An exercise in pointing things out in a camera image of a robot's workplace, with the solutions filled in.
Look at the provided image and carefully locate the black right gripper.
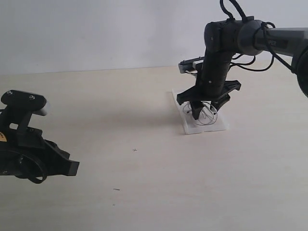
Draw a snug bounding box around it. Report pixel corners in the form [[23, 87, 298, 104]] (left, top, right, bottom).
[[177, 21, 242, 120]]

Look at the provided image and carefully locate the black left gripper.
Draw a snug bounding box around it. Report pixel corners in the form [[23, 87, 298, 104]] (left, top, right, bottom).
[[0, 106, 79, 180]]

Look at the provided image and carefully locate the white earphone cable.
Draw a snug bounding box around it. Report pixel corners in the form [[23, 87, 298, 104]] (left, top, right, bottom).
[[182, 102, 218, 126]]

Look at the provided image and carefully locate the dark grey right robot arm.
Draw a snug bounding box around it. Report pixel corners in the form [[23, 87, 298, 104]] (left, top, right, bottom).
[[176, 19, 308, 120]]

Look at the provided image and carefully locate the clear plastic open case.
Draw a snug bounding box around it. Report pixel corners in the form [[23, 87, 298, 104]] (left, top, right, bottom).
[[172, 89, 229, 135]]

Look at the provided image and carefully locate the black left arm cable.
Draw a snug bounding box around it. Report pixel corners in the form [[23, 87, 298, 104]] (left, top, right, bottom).
[[19, 154, 48, 185]]

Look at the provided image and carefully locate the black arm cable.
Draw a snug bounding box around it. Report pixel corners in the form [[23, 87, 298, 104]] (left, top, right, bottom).
[[19, 154, 48, 185], [219, 0, 296, 73]]

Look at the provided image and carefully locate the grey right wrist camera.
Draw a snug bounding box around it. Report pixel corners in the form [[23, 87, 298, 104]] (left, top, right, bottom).
[[178, 56, 204, 74]]

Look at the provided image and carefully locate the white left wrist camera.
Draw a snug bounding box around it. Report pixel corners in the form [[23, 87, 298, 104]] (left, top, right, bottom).
[[0, 90, 50, 116]]

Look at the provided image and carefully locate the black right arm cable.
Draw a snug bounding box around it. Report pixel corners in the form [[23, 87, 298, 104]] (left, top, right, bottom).
[[219, 0, 296, 73]]

